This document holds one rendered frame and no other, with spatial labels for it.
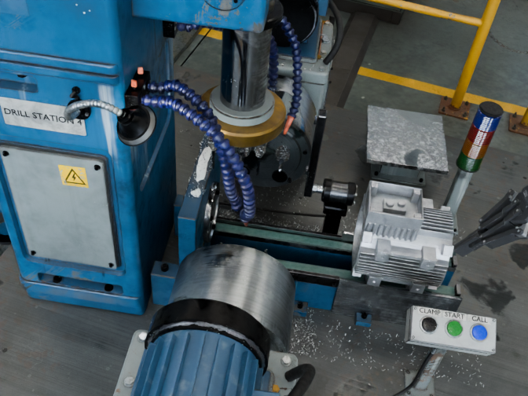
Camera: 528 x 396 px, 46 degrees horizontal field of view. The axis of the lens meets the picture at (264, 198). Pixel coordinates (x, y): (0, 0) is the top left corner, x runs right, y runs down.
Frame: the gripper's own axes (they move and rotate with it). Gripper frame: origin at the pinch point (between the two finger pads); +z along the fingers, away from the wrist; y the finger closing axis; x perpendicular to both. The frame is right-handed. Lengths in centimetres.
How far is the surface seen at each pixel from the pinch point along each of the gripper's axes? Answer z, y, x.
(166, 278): 50, 8, -47
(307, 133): 18.7, -29.2, -33.2
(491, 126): -9.8, -33.1, 1.5
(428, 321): 7.3, 20.0, -6.5
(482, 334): 2.2, 20.7, 3.0
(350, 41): 101, -265, 40
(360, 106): 99, -201, 49
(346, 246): 28.2, -10.5, -11.5
